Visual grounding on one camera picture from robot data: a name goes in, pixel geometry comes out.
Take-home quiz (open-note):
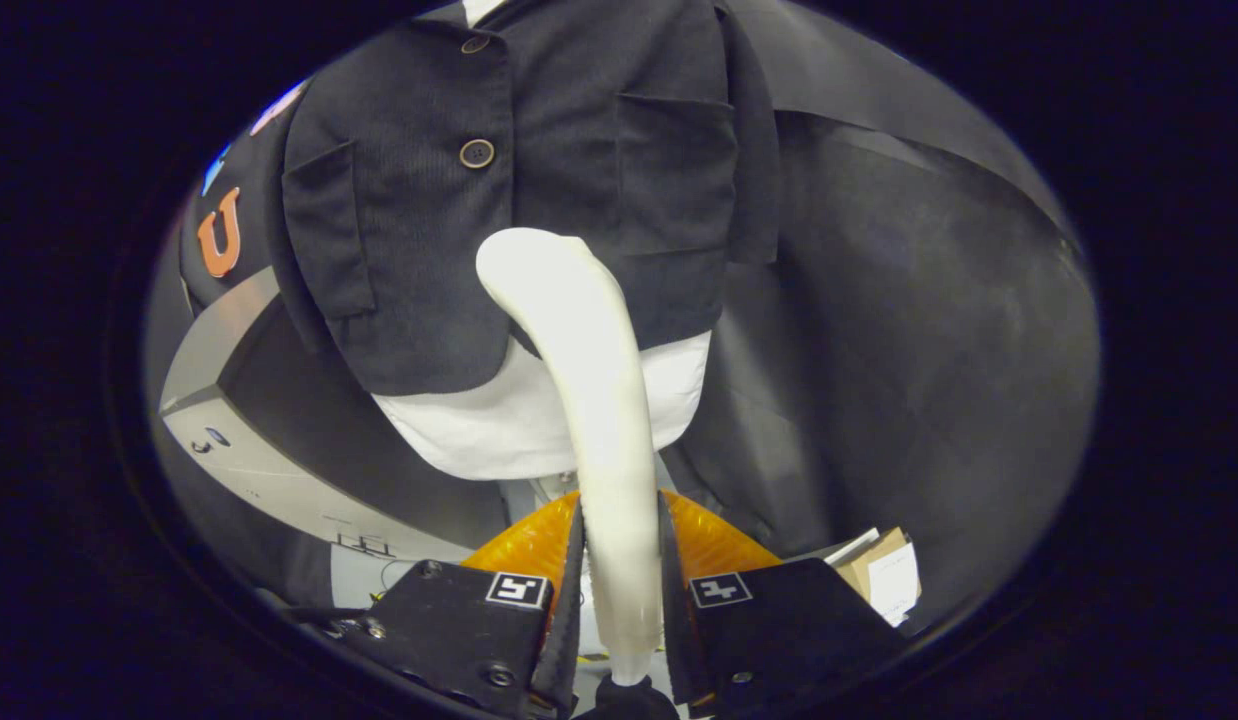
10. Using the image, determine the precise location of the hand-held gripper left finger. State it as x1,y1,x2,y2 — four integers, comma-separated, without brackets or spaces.
364,492,590,719

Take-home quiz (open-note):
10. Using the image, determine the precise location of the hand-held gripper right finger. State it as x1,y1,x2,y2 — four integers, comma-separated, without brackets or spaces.
659,490,905,713

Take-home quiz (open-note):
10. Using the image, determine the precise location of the white garment steamer head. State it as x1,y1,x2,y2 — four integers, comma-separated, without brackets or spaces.
476,228,666,686

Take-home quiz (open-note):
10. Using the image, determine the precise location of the black blazer jacket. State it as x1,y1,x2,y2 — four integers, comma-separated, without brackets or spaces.
279,0,780,398

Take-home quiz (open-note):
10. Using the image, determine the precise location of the brown cardboard box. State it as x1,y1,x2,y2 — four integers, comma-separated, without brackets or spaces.
834,528,922,629

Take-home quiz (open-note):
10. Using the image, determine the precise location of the white paper sheet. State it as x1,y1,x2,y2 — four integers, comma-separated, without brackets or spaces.
869,543,921,627

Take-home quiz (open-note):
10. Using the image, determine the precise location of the grey cabinet with dark top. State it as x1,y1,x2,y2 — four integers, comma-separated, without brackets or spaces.
159,265,510,566

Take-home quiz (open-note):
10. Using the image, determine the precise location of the black backdrop cloth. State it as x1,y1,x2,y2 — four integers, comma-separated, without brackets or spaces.
144,0,1100,636

